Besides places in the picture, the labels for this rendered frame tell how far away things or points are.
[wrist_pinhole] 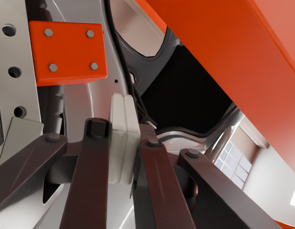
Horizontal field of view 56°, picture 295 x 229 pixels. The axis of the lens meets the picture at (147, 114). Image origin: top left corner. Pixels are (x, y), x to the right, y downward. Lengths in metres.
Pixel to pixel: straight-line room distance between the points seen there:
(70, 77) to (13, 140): 0.10
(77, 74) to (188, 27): 0.20
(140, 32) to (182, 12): 5.12
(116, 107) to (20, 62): 0.19
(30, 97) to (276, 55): 0.33
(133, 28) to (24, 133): 5.22
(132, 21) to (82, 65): 5.19
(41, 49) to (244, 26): 0.26
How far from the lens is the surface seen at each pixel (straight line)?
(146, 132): 0.16
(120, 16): 5.43
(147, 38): 5.61
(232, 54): 0.46
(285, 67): 0.45
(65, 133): 0.77
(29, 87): 0.34
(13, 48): 0.34
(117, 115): 0.15
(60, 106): 0.43
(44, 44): 0.35
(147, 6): 3.78
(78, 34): 0.36
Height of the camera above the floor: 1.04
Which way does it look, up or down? 24 degrees up
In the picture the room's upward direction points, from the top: 132 degrees clockwise
